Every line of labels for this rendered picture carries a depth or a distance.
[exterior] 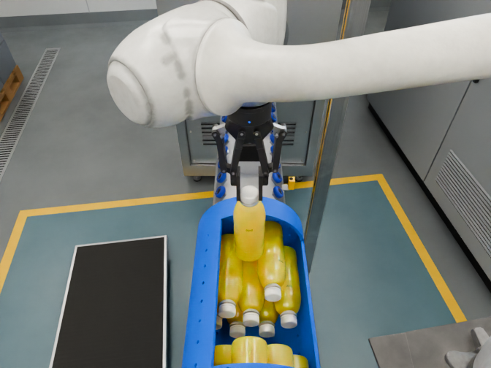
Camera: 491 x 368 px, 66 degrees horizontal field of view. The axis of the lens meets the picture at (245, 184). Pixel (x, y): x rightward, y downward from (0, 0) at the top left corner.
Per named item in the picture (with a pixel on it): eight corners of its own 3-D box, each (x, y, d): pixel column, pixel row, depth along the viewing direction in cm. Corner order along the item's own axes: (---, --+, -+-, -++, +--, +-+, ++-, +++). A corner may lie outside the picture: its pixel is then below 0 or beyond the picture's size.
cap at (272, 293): (272, 296, 91) (273, 303, 89) (261, 290, 89) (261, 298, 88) (284, 289, 89) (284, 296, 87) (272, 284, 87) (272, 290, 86)
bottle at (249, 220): (235, 238, 94) (233, 185, 81) (263, 238, 94) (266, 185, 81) (234, 262, 89) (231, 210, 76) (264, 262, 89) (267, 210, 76)
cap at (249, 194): (240, 191, 80) (240, 185, 79) (259, 191, 80) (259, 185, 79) (240, 205, 77) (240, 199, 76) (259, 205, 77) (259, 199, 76)
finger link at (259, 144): (250, 119, 67) (259, 117, 67) (262, 165, 75) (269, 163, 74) (250, 132, 64) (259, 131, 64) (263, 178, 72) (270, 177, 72)
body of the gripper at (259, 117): (274, 83, 64) (272, 128, 71) (223, 83, 64) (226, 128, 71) (276, 107, 59) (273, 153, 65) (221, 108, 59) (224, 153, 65)
